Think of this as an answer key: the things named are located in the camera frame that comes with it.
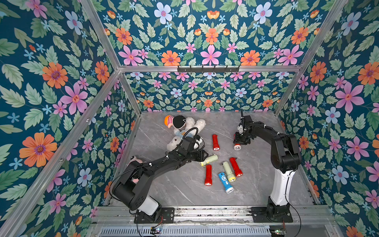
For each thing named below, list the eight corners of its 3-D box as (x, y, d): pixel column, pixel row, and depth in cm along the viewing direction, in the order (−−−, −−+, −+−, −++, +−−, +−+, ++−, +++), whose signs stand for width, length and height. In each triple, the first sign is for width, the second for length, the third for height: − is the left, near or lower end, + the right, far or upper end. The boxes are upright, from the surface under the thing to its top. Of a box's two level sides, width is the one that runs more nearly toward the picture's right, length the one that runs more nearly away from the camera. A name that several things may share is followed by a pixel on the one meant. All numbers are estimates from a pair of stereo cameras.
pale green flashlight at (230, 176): (229, 183, 86) (230, 181, 83) (221, 164, 93) (221, 162, 91) (235, 181, 86) (236, 179, 84) (226, 162, 94) (226, 160, 92)
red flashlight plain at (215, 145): (213, 150, 99) (213, 148, 97) (212, 136, 107) (212, 134, 105) (219, 150, 99) (219, 148, 97) (218, 136, 107) (218, 134, 105)
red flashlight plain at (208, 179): (204, 185, 85) (204, 184, 83) (204, 166, 93) (204, 164, 91) (212, 185, 85) (212, 184, 83) (211, 166, 93) (211, 164, 91)
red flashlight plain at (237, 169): (236, 177, 89) (237, 175, 86) (229, 159, 96) (230, 157, 93) (242, 175, 89) (243, 173, 87) (234, 158, 96) (235, 156, 94)
